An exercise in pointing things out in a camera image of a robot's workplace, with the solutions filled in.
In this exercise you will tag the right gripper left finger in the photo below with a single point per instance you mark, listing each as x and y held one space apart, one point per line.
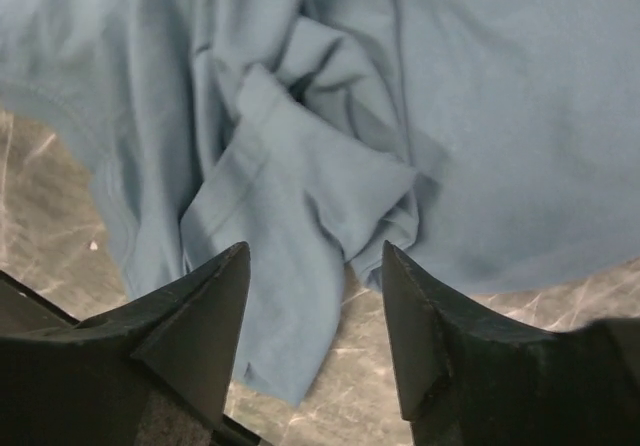
155 371

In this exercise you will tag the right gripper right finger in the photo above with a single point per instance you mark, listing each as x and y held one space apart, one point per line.
467 375

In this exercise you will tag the grey-blue t-shirt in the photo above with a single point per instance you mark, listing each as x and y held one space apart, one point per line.
495 141

